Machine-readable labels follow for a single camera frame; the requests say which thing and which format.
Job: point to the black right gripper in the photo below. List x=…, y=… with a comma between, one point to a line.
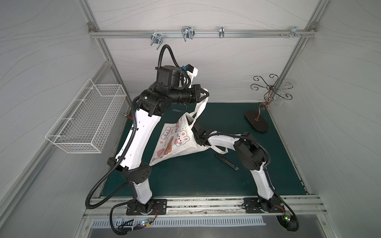
x=201, y=135

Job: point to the metal scraper wooden handle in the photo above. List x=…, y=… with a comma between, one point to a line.
x=129, y=117

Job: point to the metal hook clamp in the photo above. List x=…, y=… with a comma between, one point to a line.
x=221, y=32
x=294, y=33
x=156, y=39
x=187, y=33

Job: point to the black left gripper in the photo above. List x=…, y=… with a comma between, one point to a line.
x=196, y=93

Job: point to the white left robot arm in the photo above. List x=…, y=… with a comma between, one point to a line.
x=130, y=156

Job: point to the white wire basket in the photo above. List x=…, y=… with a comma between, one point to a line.
x=84, y=126

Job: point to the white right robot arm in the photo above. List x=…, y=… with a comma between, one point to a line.
x=252, y=155

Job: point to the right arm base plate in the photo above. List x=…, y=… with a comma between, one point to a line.
x=256, y=205

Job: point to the white cartoon tote bag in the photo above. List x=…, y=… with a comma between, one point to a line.
x=179, y=140

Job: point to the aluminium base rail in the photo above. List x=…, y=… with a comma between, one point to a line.
x=215, y=206

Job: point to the copper jewelry stand black base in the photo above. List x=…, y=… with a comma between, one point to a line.
x=255, y=117

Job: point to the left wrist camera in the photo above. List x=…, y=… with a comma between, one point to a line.
x=174, y=77

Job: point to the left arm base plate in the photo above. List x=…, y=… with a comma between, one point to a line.
x=154, y=206

